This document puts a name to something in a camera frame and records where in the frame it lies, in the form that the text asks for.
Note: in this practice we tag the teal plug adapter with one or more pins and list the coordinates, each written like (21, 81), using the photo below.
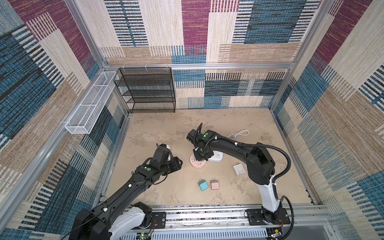
(203, 185)

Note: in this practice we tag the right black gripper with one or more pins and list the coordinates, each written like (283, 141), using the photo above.
(198, 157)

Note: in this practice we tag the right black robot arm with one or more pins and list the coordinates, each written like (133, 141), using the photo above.
(260, 165)

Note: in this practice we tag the aluminium mounting rail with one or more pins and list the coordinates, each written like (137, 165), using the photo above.
(228, 222)

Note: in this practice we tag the white square power strip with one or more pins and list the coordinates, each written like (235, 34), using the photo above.
(217, 157)

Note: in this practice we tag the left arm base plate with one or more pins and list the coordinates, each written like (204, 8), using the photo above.
(154, 220)

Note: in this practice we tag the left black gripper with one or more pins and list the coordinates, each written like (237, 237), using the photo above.
(176, 165)

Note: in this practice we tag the black wire mesh shelf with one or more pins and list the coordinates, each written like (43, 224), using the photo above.
(147, 90)

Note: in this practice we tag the pink round power strip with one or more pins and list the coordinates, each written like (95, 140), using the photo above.
(197, 164)

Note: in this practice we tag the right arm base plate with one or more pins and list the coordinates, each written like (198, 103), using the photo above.
(262, 217)

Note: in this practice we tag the pink plug adapter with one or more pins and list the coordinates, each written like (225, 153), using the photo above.
(215, 185)

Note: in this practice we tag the white square wall adapter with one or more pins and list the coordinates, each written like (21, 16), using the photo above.
(239, 169)

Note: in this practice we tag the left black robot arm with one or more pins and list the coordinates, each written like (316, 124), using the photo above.
(95, 224)

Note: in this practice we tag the white wire mesh basket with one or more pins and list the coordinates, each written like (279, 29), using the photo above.
(86, 114)

